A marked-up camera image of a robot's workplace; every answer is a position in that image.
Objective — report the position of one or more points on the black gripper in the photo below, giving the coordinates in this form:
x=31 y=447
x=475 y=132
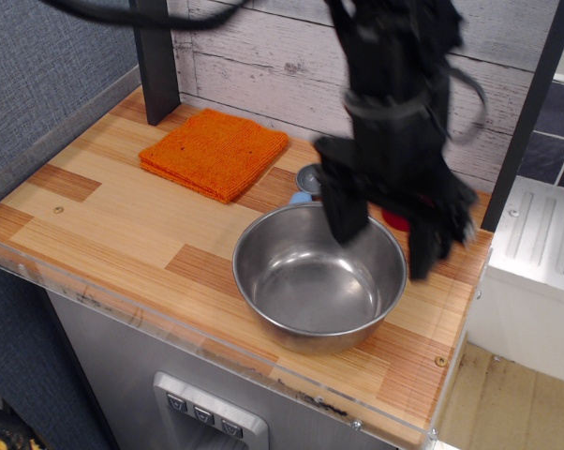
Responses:
x=394 y=151

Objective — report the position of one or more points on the stainless steel pot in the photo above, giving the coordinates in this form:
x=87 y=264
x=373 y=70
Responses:
x=309 y=293

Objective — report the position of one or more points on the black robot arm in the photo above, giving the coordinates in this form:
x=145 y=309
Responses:
x=398 y=102

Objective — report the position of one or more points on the red strawberry-shaped toy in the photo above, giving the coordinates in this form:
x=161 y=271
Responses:
x=396 y=220

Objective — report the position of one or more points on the blue grey measuring scoop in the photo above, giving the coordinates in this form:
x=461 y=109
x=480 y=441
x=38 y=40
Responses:
x=308 y=185

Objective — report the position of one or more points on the white ribbed box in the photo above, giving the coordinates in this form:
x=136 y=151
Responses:
x=519 y=309

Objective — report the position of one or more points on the orange folded cloth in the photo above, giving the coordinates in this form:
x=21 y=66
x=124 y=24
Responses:
x=215 y=154

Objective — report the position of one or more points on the clear acrylic table guard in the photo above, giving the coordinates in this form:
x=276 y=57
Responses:
x=389 y=383

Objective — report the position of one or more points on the grey cabinet with button panel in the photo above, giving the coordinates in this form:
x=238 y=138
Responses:
x=156 y=396

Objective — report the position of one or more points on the dark left frame post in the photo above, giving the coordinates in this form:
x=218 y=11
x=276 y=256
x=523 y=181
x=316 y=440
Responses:
x=158 y=72

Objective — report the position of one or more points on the dark frame post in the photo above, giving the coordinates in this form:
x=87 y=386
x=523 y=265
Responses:
x=158 y=72
x=552 y=51

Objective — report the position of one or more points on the dark right frame post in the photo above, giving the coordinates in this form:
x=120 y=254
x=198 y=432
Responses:
x=552 y=51

